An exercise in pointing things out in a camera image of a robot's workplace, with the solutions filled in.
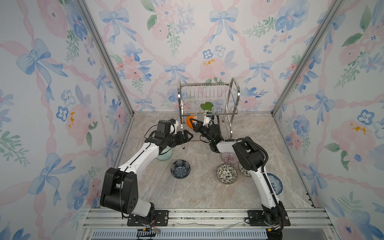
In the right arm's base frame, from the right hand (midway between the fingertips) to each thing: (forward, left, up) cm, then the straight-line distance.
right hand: (190, 118), depth 95 cm
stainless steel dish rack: (+24, -22, -4) cm, 33 cm away
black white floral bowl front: (-30, -22, -16) cm, 40 cm away
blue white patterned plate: (-36, -48, -14) cm, 62 cm away
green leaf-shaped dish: (-1, -10, +11) cm, 15 cm away
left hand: (-15, 0, +1) cm, 15 cm away
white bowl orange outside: (-2, +1, -1) cm, 2 cm away
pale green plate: (-28, +11, +4) cm, 31 cm away
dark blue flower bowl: (-27, +5, -15) cm, 32 cm away
